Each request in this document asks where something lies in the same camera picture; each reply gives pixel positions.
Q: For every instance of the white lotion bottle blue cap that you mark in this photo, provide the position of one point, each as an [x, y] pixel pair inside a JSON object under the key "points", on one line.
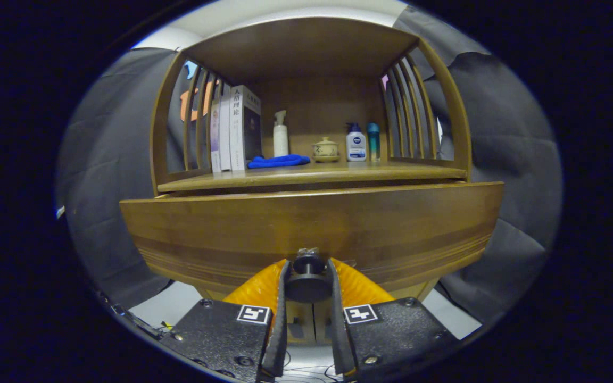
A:
{"points": [[356, 146]]}

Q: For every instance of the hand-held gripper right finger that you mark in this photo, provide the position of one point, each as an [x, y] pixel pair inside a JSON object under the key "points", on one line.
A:
{"points": [[338, 340]]}

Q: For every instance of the thick white and grey book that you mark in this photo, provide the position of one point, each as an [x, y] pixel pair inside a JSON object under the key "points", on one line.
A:
{"points": [[237, 127]]}

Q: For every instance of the wooden countertop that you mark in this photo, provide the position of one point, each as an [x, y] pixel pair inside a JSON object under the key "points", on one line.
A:
{"points": [[338, 173]]}

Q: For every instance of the thin pink book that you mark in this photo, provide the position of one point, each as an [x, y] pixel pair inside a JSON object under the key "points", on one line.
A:
{"points": [[215, 138]]}

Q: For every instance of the blue folded cloth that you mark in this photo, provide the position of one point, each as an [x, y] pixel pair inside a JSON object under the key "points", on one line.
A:
{"points": [[277, 161]]}

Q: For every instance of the thin white book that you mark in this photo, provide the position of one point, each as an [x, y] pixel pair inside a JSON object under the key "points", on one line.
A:
{"points": [[225, 133]]}

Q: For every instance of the black backdrop cloth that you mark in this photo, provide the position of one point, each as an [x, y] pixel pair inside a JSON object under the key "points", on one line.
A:
{"points": [[104, 159]]}

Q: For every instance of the wooden cabinet door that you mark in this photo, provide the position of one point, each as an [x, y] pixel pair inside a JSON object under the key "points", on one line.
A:
{"points": [[301, 316], [323, 319]]}

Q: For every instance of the wooden cabinet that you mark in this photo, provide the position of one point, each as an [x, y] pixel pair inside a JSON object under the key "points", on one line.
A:
{"points": [[317, 106]]}

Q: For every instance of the teal slim bottle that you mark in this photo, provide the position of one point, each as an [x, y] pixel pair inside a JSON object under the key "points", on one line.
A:
{"points": [[373, 143]]}

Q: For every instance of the wooden drawer with black knob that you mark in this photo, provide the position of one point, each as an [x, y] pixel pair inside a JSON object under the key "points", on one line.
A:
{"points": [[312, 223]]}

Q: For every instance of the white spray bottle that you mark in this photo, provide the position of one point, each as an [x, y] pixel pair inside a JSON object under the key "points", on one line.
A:
{"points": [[281, 141]]}

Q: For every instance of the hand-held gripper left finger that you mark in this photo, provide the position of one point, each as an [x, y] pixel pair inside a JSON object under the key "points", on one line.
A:
{"points": [[278, 340]]}

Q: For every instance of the beige ceramic lidded cup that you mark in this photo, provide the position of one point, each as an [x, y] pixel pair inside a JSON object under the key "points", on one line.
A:
{"points": [[325, 150]]}

